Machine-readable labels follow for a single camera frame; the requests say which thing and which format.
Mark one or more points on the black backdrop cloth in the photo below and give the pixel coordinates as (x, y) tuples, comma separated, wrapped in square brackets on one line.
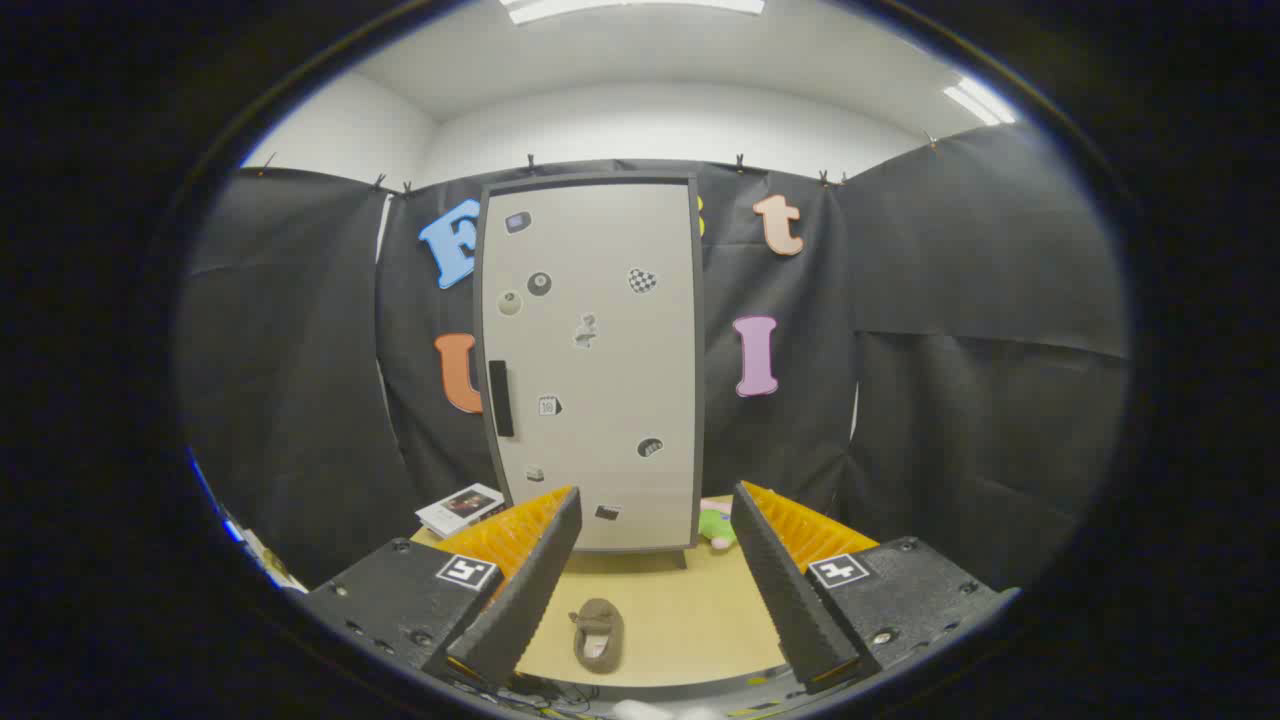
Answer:
[(950, 400)]

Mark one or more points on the white shoe cabinet door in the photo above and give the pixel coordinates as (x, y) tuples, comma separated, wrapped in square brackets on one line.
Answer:
[(600, 400)]

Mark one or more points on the grey shoe cabinet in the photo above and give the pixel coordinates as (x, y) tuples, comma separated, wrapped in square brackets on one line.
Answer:
[(698, 400)]

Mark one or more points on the brown suede shoe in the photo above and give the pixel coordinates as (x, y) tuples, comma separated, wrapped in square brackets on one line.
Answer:
[(598, 640)]

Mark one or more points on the long ceiling light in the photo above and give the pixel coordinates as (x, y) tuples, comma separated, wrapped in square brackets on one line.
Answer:
[(630, 8), (980, 102)]

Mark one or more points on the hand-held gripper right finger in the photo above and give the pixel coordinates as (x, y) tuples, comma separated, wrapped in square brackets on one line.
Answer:
[(790, 600)]

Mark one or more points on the white book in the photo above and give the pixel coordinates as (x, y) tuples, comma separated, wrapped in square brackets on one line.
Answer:
[(460, 508)]

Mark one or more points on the white rounded object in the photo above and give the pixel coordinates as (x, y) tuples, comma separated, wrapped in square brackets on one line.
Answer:
[(660, 711)]

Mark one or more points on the green and pink plush toy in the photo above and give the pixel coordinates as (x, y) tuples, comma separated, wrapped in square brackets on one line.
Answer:
[(715, 525)]

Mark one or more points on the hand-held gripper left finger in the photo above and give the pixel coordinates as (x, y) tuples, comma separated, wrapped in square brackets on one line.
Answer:
[(530, 590)]

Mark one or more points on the row of black cloth clips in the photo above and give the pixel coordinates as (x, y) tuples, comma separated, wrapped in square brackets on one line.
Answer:
[(531, 160)]

